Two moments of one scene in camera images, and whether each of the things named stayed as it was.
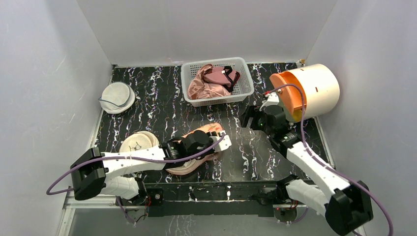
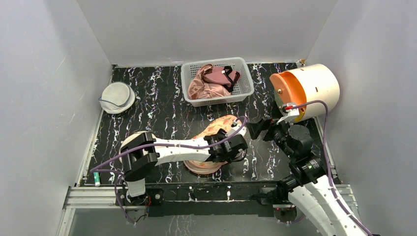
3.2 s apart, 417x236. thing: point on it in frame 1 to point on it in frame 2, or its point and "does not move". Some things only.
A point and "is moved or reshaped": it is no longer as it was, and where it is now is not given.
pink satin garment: (200, 89) does not move
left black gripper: (211, 141) to (221, 134)
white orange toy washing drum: (321, 90) does not move
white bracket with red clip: (273, 99) to (289, 113)
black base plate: (215, 198) does not move
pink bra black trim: (224, 76) does not move
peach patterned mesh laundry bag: (198, 164) is moved or reshaped
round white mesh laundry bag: (116, 97) does not move
